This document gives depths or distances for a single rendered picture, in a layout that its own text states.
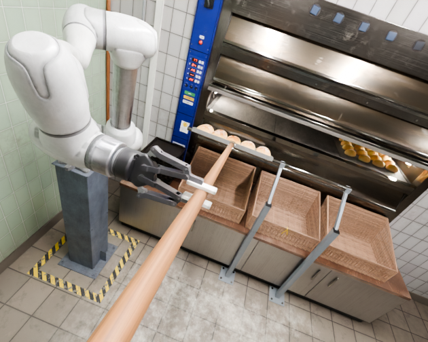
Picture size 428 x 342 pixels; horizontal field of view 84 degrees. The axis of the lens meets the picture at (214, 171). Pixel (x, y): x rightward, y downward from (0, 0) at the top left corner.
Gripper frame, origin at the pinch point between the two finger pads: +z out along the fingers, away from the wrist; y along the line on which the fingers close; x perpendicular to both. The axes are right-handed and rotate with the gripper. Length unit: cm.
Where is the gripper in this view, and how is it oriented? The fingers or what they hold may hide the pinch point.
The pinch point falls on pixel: (200, 193)
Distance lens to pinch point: 55.4
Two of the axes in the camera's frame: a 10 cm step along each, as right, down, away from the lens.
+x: -1.4, 2.3, -9.6
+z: 9.3, 3.7, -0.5
